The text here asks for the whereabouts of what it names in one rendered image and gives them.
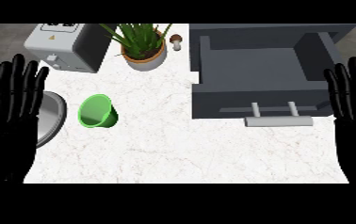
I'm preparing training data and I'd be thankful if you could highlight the green potted plant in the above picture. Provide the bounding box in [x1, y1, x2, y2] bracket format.
[98, 24, 175, 72]

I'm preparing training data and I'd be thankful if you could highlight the dark grey cabinet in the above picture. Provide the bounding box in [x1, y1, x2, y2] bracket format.
[188, 24, 356, 72]

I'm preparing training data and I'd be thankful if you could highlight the grey drawer handle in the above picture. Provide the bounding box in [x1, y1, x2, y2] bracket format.
[244, 101, 315, 128]

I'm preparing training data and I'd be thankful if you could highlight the grey toaster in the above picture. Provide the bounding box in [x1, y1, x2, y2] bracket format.
[24, 24, 118, 74]

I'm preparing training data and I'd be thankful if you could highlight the brown mushroom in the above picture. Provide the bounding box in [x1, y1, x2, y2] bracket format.
[169, 34, 183, 52]

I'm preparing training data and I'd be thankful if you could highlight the green cup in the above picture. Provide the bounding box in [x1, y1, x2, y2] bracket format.
[77, 93, 120, 129]

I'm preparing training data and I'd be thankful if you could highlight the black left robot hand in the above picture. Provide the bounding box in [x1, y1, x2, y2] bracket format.
[0, 54, 51, 184]

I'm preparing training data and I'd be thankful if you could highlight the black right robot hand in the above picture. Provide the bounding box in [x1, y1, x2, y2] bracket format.
[322, 56, 356, 184]

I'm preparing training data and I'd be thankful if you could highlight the dark grey open drawer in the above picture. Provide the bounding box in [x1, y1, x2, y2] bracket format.
[191, 32, 346, 120]

